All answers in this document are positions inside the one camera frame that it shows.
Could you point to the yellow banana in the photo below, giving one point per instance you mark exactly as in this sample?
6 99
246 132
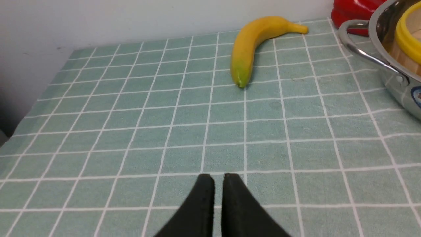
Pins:
251 36

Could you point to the stainless steel pot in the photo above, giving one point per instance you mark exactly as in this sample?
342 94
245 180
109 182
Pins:
394 31

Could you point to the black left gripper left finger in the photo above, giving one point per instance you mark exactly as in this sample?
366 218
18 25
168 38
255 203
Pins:
194 218

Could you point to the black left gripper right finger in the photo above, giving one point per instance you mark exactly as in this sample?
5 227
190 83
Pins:
242 215

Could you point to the bamboo steamer basket yellow rim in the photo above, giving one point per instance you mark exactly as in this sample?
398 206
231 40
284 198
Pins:
406 48

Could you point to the green checkered tablecloth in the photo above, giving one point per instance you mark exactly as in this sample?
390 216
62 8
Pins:
115 143

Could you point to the red bell pepper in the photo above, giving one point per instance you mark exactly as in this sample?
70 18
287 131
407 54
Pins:
344 10

